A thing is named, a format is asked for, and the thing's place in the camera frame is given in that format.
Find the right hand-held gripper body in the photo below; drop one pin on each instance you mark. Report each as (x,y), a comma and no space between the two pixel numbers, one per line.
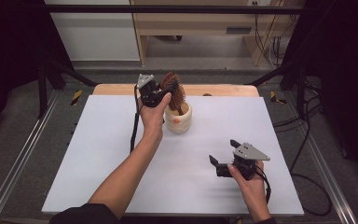
(248,152)

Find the white table mat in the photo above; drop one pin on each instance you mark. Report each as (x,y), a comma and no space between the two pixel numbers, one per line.
(192,155)

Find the black curtain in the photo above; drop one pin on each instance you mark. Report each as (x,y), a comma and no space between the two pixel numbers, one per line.
(345,77)
(9,49)

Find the cream ceramic cup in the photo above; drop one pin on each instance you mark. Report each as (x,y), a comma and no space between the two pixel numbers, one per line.
(178,124)

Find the white cabinet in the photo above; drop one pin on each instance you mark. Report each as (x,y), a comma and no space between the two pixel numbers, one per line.
(96,34)

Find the yellow black tape strip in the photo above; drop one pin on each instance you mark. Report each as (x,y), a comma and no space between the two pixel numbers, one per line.
(76,97)
(275,98)

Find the aluminium rail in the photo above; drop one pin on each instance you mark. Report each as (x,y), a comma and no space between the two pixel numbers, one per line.
(326,168)
(18,158)

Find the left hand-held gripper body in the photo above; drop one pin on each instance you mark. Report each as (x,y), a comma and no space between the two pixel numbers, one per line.
(149,93)

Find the person's left hand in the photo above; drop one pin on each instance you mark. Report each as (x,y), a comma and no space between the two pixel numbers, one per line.
(154,119)

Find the black metal stand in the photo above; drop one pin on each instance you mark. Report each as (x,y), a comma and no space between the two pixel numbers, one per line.
(300,90)
(43,90)

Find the black horizontal frame bar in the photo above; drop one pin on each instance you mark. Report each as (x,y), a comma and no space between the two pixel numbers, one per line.
(167,9)

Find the person's right hand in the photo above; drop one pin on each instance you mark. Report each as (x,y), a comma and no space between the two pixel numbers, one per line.
(254,189)

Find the person's black clothing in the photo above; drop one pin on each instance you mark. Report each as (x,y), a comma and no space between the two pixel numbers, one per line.
(87,214)

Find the brown wooden hairbrush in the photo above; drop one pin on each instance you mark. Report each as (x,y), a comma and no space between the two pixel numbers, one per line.
(177,98)

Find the light wooden desk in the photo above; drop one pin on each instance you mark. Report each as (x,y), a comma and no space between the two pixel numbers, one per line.
(195,23)

